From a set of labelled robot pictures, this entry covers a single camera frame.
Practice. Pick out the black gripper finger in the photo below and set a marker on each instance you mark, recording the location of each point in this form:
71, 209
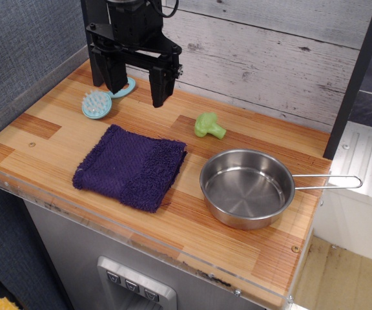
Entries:
162, 80
112, 69

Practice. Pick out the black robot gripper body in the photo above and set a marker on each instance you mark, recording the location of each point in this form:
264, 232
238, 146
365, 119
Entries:
135, 33

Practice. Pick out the light blue scrub brush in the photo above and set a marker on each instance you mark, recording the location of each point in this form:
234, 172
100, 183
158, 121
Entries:
97, 104

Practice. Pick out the green toy broccoli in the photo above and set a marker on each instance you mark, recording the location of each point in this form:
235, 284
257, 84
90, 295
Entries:
206, 123

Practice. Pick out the purple folded towel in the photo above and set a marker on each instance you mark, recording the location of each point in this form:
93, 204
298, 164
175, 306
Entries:
135, 170

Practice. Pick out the stainless steel pan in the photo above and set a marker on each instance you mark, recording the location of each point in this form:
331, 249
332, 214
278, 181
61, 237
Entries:
247, 189

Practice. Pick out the clear acrylic table edge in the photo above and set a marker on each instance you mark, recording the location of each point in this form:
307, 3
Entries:
75, 235

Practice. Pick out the silver dispenser control panel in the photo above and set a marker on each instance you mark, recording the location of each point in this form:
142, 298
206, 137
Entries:
126, 288

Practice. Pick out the white toy sink drainboard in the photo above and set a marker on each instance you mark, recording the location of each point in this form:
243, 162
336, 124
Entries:
354, 157

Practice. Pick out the yellow object bottom left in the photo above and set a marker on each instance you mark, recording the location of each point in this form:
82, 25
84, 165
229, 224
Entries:
5, 304

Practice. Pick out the black left upright post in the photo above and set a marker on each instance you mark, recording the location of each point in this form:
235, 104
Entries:
95, 13

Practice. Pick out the black upright post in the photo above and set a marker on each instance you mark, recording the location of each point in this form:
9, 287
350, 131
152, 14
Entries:
359, 71
95, 13

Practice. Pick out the black right upright post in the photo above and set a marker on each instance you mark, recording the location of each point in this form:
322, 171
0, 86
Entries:
359, 71

